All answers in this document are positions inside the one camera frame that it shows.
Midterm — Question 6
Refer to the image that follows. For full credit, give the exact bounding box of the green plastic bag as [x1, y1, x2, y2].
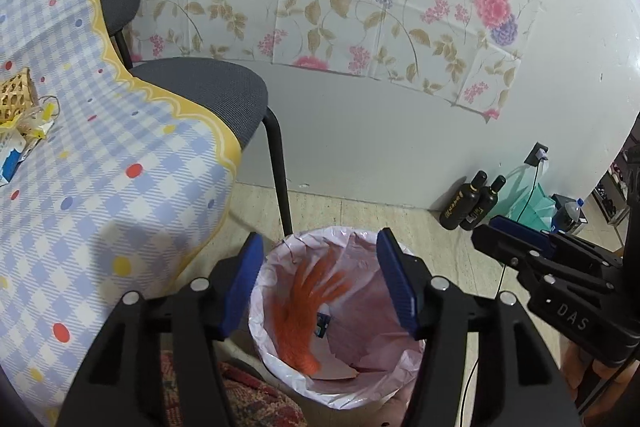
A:
[492, 164, 558, 233]

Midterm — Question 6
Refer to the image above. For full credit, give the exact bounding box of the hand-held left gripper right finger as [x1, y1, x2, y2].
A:
[376, 227, 583, 427]

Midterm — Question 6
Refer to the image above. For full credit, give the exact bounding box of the orange glove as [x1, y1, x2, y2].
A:
[271, 252, 351, 375]

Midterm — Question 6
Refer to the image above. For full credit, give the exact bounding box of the wall outlet with charger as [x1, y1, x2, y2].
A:
[525, 142, 550, 168]

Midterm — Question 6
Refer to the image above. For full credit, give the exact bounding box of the woven bamboo basket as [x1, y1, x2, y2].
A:
[0, 68, 38, 125]

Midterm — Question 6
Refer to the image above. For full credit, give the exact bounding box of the red patterned rug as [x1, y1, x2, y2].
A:
[160, 349, 308, 427]

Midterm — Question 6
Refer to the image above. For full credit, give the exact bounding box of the black bottle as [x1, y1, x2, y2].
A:
[440, 170, 488, 230]
[460, 175, 507, 231]

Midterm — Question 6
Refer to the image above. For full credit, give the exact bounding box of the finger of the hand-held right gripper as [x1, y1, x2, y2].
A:
[471, 225, 548, 280]
[488, 215, 557, 258]

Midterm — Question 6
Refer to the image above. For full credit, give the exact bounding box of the clear plastic bottle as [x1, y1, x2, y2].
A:
[552, 197, 586, 235]

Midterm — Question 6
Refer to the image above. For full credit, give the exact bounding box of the person's right hand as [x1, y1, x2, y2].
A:
[560, 336, 640, 427]

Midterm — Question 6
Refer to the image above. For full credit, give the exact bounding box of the yellow plastic strip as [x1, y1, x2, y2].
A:
[15, 97, 60, 140]

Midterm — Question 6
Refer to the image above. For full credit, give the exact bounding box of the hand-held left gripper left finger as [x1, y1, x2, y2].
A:
[56, 232, 265, 427]

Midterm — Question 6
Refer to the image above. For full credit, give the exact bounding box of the blue checked tablecloth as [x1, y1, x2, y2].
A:
[0, 0, 243, 427]

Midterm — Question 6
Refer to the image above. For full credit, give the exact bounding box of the shelf with dark items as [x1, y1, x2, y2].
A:
[592, 147, 640, 228]

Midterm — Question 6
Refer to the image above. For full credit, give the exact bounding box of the blue white carton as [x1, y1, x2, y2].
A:
[0, 132, 41, 185]

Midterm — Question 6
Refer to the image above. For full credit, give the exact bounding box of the grey padded chair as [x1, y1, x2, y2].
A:
[85, 0, 294, 239]

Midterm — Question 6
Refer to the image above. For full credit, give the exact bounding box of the white trash bin pink liner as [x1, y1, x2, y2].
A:
[248, 228, 427, 410]

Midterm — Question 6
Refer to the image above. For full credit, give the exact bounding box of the black cable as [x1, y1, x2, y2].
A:
[462, 162, 543, 413]

